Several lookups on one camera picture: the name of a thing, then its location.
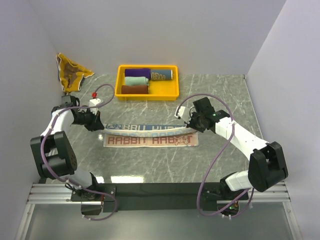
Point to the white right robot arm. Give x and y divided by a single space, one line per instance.
267 164

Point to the crumpled yellow brown towel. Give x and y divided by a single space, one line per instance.
71 74

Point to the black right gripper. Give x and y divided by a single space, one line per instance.
191 125

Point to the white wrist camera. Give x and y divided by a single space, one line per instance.
183 113
94 103

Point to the aluminium frame rail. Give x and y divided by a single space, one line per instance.
58 194

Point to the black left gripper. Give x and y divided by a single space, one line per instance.
96 124

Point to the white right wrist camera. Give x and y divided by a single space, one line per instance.
183 113

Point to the mint green rolled towel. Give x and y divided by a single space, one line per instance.
136 81

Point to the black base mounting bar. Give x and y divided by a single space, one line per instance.
155 196

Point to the blue lettered rolled towel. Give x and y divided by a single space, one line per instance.
161 74

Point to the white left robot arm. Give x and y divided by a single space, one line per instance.
53 149

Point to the brown rolled towel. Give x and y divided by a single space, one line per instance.
134 90

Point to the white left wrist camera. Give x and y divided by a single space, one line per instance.
94 103

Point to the purple rolled towel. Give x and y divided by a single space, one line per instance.
138 72

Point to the striped rabbit print towel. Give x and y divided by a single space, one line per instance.
149 136

